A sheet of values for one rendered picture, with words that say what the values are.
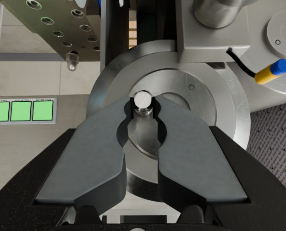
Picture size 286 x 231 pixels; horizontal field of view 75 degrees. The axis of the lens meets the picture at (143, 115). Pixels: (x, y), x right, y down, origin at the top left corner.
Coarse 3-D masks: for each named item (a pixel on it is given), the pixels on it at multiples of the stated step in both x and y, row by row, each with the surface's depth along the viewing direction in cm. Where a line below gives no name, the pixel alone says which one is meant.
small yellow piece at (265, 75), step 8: (232, 56) 14; (240, 64) 13; (272, 64) 11; (280, 64) 10; (248, 72) 13; (264, 72) 11; (272, 72) 11; (280, 72) 11; (256, 80) 12; (264, 80) 12
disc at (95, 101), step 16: (144, 48) 18; (160, 48) 18; (176, 48) 17; (112, 64) 17; (208, 64) 17; (224, 64) 17; (96, 80) 17; (112, 80) 17; (224, 80) 17; (96, 96) 17; (240, 96) 17; (240, 112) 16; (240, 128) 16; (240, 144) 16; (128, 176) 16; (144, 192) 16
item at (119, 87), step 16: (128, 64) 17; (144, 64) 16; (160, 64) 16; (176, 64) 16; (192, 64) 16; (128, 80) 16; (208, 80) 16; (112, 96) 16; (224, 96) 16; (224, 112) 16; (224, 128) 15; (128, 144) 16; (128, 160) 15; (144, 160) 15; (144, 176) 15
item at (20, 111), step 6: (12, 102) 50; (18, 102) 50; (24, 102) 50; (30, 102) 50; (12, 108) 50; (18, 108) 50; (24, 108) 50; (12, 114) 50; (18, 114) 50; (24, 114) 50; (12, 120) 50; (18, 120) 50
